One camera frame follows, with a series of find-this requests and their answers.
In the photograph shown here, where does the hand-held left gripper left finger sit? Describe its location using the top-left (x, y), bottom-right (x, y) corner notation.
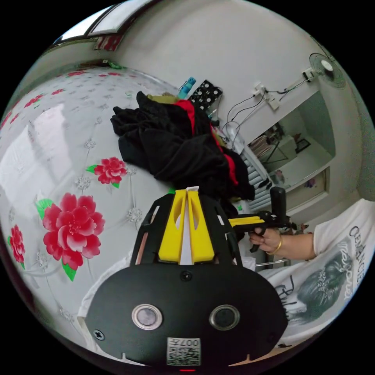
top-left (158, 189), bottom-right (187, 262)

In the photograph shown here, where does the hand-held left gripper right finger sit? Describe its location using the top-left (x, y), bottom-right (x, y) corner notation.
top-left (189, 191), bottom-right (216, 262)

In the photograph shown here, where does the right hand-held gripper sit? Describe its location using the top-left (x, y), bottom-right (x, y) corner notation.
top-left (228, 210), bottom-right (298, 253)

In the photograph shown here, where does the white short sleeve shirt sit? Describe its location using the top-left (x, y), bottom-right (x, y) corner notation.
top-left (77, 185), bottom-right (264, 326)

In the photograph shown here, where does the person's right forearm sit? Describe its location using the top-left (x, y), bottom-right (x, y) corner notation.
top-left (275, 232), bottom-right (318, 262)

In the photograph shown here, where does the person's right hand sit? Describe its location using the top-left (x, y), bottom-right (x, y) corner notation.
top-left (248, 228), bottom-right (283, 254)

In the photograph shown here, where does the pile of clothes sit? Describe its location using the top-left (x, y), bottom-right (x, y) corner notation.
top-left (110, 91), bottom-right (256, 203)

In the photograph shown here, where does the person's body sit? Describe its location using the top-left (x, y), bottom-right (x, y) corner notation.
top-left (257, 198), bottom-right (375, 350)

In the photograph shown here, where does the black dotted bag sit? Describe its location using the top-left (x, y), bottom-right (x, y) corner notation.
top-left (187, 79), bottom-right (223, 111)

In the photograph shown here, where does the bed with floral sheet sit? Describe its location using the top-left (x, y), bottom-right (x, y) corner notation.
top-left (0, 60), bottom-right (188, 349)

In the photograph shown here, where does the red and white curtain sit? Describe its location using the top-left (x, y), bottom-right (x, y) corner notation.
top-left (93, 35), bottom-right (122, 51)

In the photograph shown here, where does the window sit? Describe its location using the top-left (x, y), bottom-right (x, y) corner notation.
top-left (55, 7), bottom-right (131, 45)

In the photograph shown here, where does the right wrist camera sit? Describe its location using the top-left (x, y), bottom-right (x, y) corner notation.
top-left (269, 187), bottom-right (286, 218)

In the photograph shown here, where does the wall fan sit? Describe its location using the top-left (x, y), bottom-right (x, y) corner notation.
top-left (309, 52), bottom-right (344, 89)

